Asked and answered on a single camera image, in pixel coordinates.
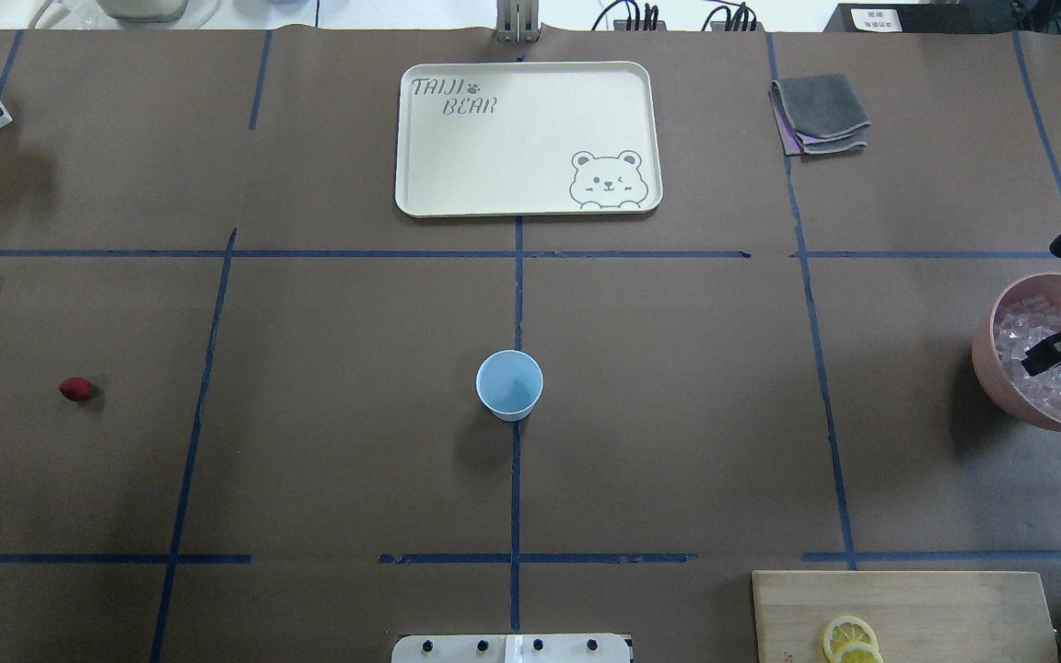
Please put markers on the light blue plastic cup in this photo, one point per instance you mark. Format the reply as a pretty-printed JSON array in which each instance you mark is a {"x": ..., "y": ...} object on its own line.
[{"x": 509, "y": 384}]

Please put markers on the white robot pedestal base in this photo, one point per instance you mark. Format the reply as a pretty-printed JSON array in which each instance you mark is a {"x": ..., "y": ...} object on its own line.
[{"x": 566, "y": 647}]

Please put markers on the lemon slice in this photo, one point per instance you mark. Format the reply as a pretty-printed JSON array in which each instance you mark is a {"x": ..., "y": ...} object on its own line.
[
  {"x": 857, "y": 652},
  {"x": 845, "y": 629}
]

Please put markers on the purple folded cloth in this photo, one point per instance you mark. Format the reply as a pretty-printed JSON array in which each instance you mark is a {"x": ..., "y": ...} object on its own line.
[{"x": 790, "y": 140}]

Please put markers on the pink bowl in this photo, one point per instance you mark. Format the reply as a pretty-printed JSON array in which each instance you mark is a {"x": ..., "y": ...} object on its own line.
[{"x": 990, "y": 372}]

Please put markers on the cream bear print tray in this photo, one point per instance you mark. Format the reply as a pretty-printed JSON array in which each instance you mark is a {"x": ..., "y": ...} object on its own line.
[{"x": 527, "y": 138}]

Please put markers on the bamboo cutting board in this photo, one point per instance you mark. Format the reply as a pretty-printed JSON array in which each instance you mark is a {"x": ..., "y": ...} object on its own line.
[{"x": 919, "y": 616}]

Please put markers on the grey folded cloth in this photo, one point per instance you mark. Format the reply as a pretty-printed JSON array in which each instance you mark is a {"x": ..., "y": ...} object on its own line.
[{"x": 825, "y": 111}]

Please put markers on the red strawberry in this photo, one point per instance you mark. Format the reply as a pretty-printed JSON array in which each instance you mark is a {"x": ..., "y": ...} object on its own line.
[{"x": 76, "y": 389}]

